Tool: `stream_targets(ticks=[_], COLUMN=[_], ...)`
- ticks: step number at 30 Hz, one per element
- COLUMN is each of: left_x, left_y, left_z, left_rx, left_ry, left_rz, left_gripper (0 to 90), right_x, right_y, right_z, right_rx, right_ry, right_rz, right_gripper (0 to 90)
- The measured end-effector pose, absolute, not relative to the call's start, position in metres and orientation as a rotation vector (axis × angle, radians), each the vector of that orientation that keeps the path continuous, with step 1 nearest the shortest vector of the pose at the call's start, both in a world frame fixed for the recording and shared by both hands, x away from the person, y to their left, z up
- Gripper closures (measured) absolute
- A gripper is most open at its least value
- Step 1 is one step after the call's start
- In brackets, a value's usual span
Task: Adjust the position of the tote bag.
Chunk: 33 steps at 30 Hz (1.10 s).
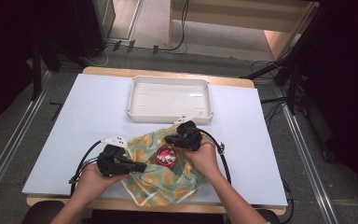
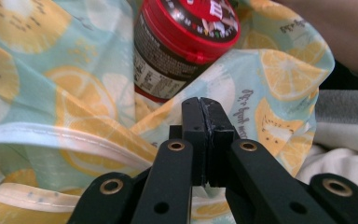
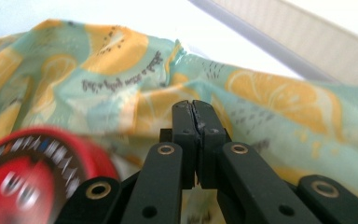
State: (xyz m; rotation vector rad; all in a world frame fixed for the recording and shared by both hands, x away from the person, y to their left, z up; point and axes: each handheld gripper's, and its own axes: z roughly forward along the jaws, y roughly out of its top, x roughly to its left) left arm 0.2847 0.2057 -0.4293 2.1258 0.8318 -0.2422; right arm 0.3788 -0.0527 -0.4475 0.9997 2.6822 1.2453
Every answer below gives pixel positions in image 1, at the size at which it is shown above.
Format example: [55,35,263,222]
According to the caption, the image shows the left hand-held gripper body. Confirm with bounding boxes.
[97,134,130,177]

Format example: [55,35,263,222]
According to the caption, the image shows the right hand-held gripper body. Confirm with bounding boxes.
[172,114,203,152]

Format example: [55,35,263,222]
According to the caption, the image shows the red round can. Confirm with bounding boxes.
[155,146,178,169]

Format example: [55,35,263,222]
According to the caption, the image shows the lemon print teal cloth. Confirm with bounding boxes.
[120,124,208,208]

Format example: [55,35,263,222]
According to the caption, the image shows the white plastic tray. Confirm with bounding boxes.
[127,75,214,125]

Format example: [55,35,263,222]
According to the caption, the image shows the person's right hand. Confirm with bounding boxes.
[183,138,222,183]

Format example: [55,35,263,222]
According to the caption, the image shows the person's left hand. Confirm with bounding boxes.
[74,162,127,206]

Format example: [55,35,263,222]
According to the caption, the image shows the wooden table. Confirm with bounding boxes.
[26,65,287,217]

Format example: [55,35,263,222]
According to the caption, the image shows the light wooden shelf unit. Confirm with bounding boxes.
[167,0,320,62]

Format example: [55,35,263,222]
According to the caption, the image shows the black metal stand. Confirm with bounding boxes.
[241,6,324,116]

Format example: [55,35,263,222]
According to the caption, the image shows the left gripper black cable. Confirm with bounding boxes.
[69,139,104,196]

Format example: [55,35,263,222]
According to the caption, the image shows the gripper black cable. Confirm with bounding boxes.
[200,129,233,185]
[69,139,104,196]

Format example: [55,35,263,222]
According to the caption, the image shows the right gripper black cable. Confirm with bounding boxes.
[200,129,233,185]

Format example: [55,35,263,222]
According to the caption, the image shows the aluminium floor rail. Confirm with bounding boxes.
[0,71,52,214]
[274,87,344,224]

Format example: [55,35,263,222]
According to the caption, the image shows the white floor cable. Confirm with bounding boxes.
[87,43,115,68]

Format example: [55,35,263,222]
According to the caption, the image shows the hanging black cable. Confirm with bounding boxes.
[155,0,190,53]

